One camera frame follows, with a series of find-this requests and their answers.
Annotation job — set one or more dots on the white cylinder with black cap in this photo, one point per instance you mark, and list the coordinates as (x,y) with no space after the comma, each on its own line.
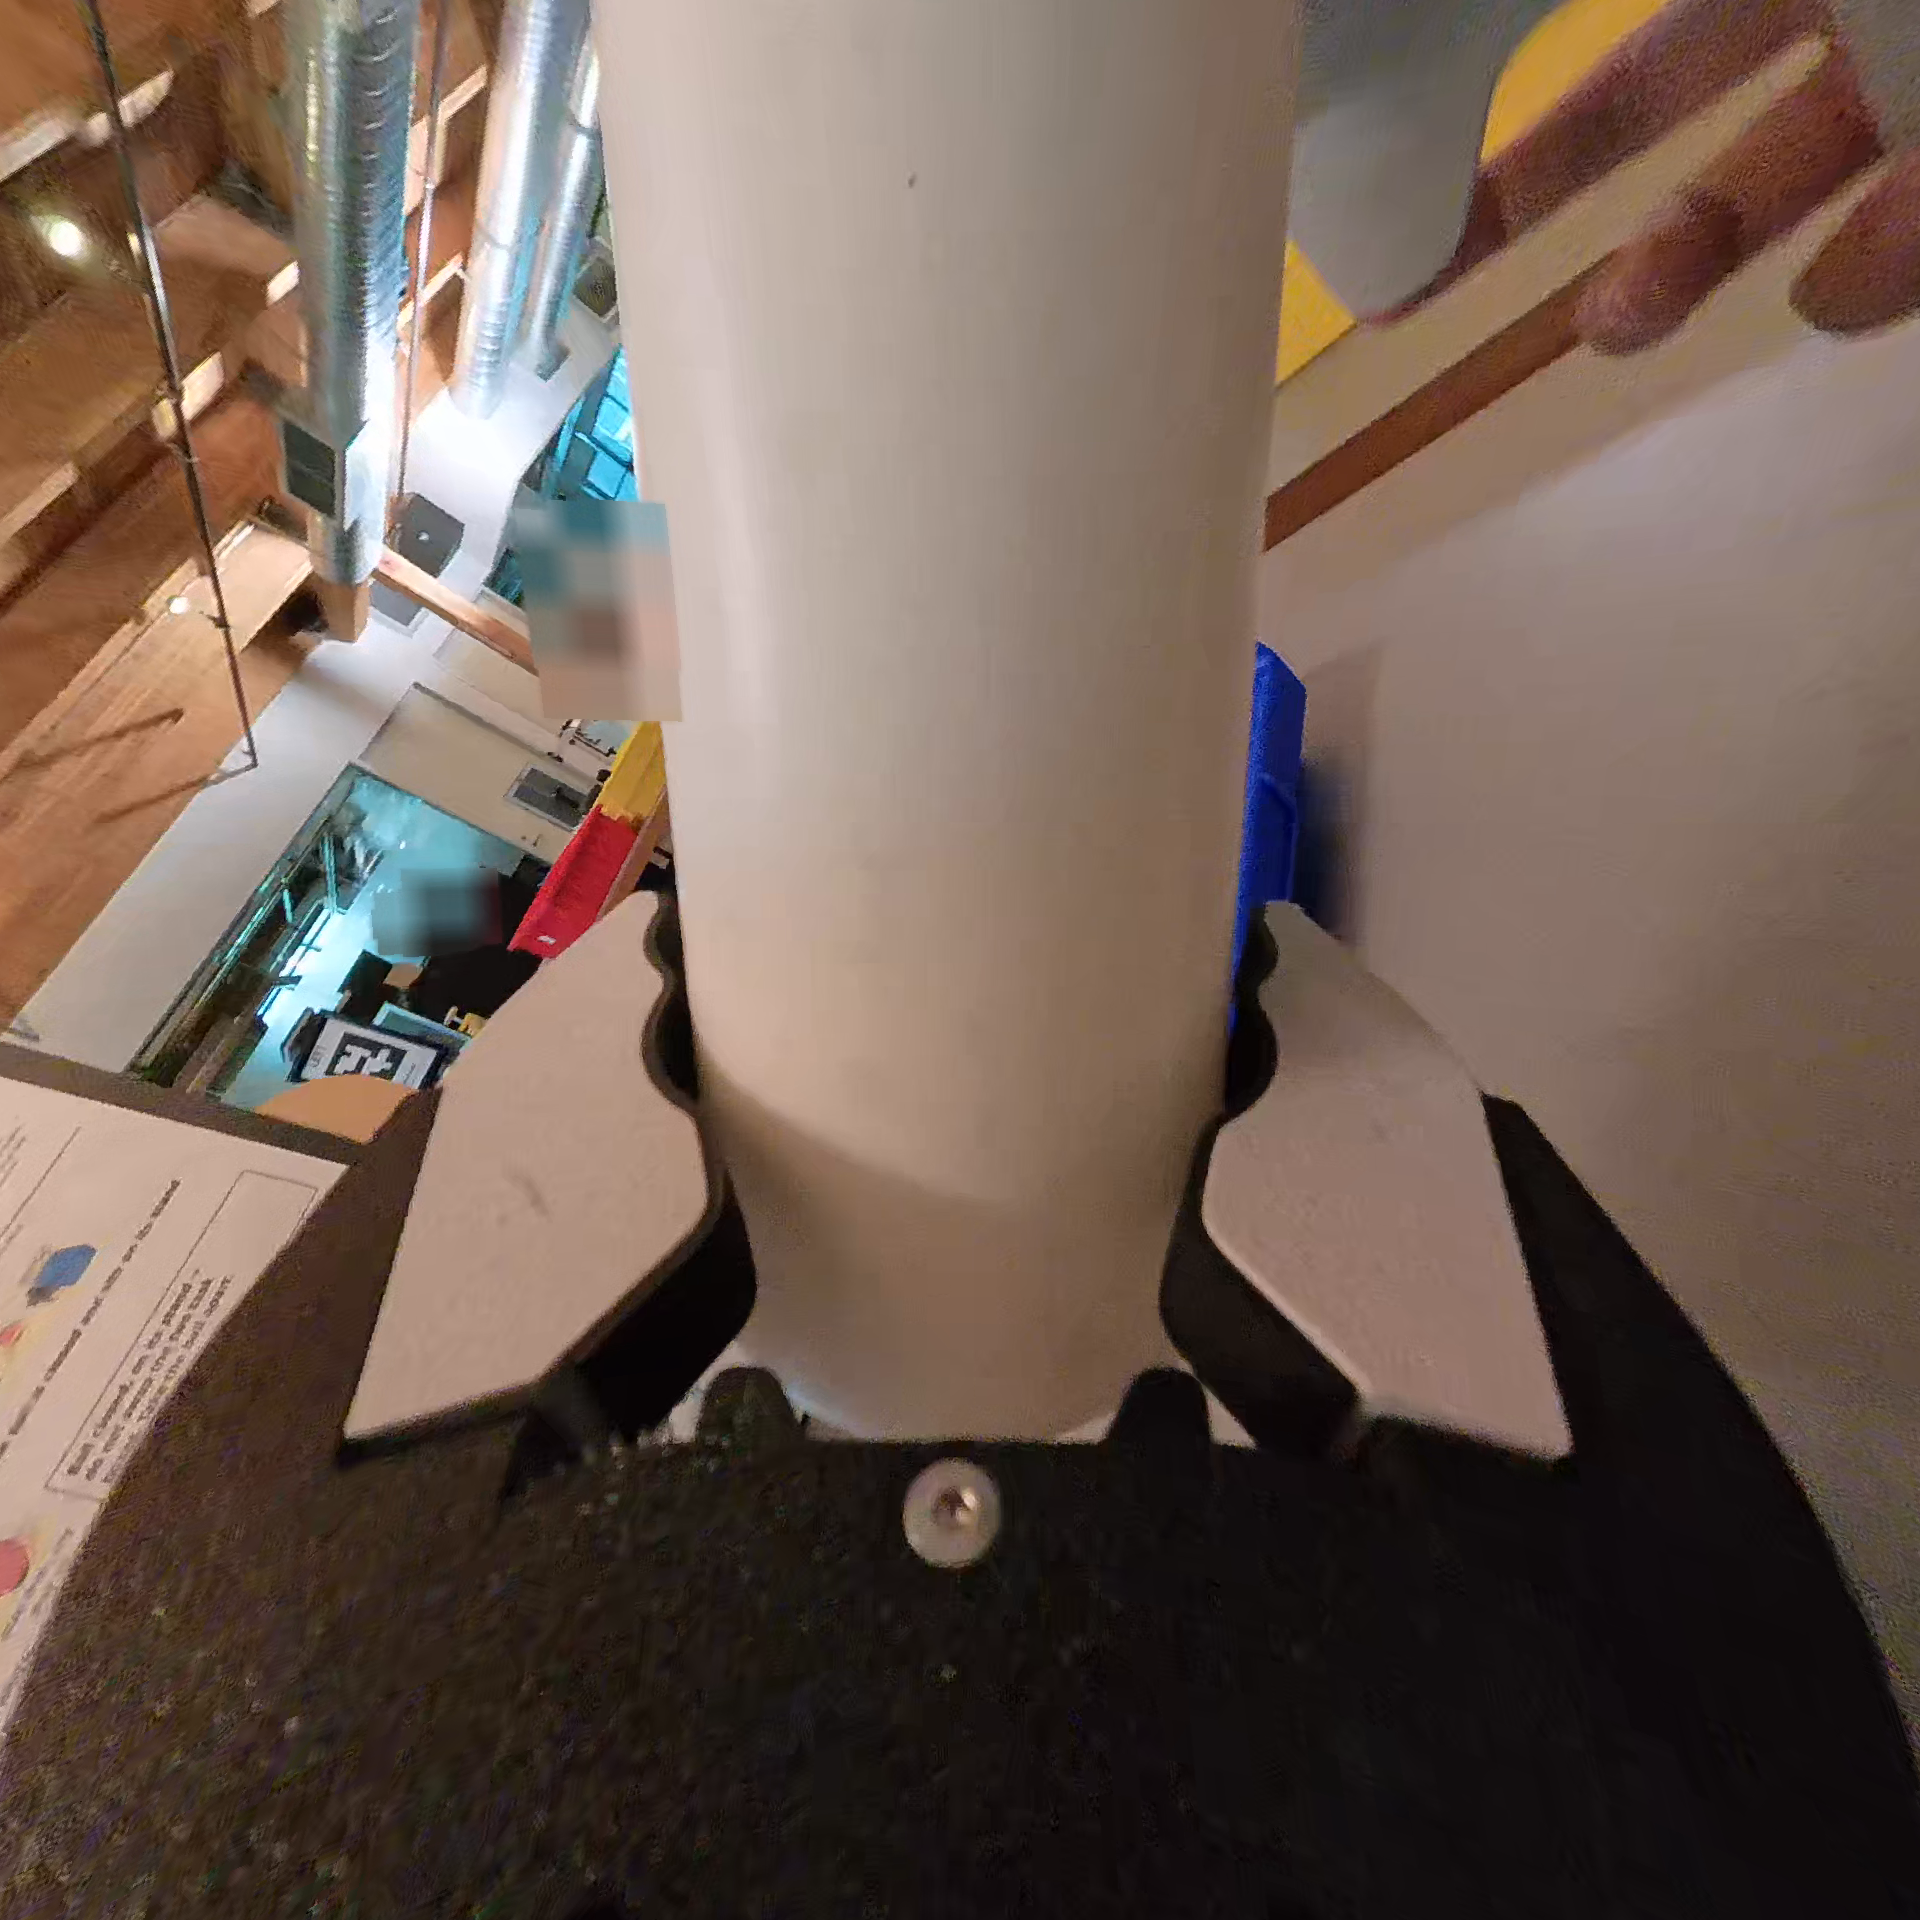
(962,598)

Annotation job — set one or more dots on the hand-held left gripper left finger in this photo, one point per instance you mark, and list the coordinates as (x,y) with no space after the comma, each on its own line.
(540,1214)

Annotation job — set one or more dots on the printed instruction sheet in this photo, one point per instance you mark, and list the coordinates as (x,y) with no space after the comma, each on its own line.
(135,1318)

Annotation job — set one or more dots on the metal hanging rod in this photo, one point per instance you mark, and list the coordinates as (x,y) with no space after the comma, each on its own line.
(181,421)

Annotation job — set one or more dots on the silver ventilation duct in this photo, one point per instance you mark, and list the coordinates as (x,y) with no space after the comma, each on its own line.
(517,195)
(346,224)

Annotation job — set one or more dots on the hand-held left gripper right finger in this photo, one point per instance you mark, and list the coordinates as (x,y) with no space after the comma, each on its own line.
(1382,1230)

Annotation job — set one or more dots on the small fiducial marker sign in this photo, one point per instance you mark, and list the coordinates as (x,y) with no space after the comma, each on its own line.
(376,1052)

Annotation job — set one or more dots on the yellow plastic bin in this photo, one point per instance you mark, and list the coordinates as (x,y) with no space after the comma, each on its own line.
(638,772)

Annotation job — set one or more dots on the blue plastic bin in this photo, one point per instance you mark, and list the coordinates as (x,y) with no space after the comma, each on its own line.
(1267,779)

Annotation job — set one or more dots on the person's right hand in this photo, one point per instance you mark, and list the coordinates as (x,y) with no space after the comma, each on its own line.
(1664,276)

